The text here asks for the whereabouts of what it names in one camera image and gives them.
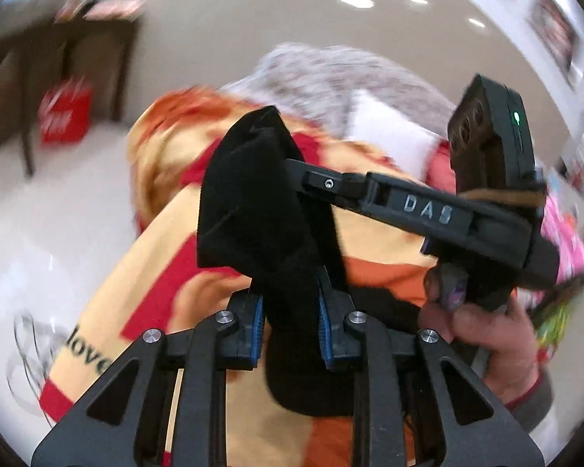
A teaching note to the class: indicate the grey sleeve right forearm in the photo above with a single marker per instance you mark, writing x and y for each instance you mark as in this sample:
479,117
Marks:
535,404

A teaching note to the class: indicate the right hand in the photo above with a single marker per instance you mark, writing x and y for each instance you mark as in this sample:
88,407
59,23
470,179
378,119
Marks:
512,369

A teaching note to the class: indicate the pink patterned quilt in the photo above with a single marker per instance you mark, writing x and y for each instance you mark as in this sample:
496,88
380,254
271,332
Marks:
560,226

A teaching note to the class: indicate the black pants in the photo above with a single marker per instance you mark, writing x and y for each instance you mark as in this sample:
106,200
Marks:
251,220

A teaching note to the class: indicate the colourful cloth item on bed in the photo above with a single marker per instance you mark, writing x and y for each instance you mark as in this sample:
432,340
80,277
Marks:
550,316

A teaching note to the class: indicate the white pillow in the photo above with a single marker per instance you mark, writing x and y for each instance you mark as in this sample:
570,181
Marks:
407,144

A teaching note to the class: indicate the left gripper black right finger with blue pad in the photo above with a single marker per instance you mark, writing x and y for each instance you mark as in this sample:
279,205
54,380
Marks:
339,348

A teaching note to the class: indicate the red heart cushion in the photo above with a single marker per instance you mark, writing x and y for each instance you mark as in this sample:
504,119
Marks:
439,174

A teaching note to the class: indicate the grey floral quilt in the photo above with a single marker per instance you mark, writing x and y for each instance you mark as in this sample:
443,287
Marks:
317,84

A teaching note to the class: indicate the red shopping bag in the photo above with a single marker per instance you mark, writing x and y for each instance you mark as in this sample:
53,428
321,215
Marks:
64,112

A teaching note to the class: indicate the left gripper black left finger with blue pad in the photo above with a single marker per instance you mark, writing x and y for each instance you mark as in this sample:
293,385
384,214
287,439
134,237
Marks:
242,326

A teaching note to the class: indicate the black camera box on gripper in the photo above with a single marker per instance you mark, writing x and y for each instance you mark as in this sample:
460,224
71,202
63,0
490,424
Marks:
491,148

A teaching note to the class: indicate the dark wooden table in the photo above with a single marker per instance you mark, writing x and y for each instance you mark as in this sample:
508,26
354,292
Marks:
36,58

